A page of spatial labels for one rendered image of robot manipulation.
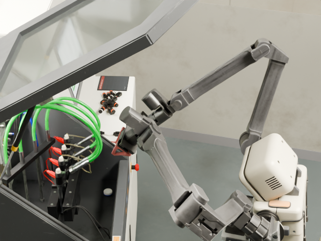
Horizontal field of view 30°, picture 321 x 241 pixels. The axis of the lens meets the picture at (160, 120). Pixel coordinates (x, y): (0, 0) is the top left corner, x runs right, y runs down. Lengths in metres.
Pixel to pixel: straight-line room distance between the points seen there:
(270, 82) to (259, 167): 0.38
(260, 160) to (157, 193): 2.04
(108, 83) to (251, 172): 1.41
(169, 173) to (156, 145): 0.15
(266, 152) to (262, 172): 0.08
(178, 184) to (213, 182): 2.43
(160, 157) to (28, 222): 0.56
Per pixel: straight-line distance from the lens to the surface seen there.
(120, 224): 2.41
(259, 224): 2.03
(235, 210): 1.93
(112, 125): 2.92
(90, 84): 3.20
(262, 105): 2.30
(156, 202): 3.97
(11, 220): 2.15
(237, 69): 2.26
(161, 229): 3.78
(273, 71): 2.27
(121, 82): 3.28
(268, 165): 2.04
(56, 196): 2.52
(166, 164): 1.80
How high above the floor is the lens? 2.58
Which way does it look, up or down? 33 degrees down
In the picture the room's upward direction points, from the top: straight up
